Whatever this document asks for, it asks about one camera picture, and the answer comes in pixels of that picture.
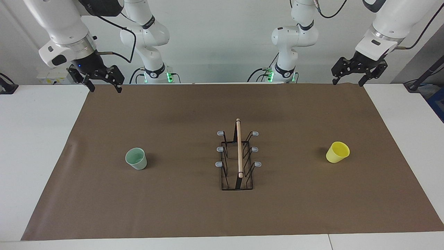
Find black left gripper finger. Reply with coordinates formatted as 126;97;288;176
358;60;389;87
331;57;351;86

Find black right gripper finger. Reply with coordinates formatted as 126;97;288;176
67;64;96;93
103;65;125;94

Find yellow plastic cup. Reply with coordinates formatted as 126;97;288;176
326;141;350;164

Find pale green plastic cup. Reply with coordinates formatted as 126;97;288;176
125;148;147;170

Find black stand pole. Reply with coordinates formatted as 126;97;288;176
404;55;444;92

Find blue box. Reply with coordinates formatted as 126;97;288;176
426;85;444;123

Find black table clamp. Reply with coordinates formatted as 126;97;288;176
0;72;19;95

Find brown table mat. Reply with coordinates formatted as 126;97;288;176
21;83;444;241

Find black right arm base cable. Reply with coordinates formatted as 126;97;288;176
129;68;144;84

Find black arm base cable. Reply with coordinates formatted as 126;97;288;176
129;68;144;84
247;68;269;83

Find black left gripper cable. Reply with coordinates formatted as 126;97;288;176
314;0;444;50

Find black left arm base cable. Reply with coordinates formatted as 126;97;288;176
247;68;269;83

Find black wire cup rack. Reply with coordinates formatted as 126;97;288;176
216;118;262;191

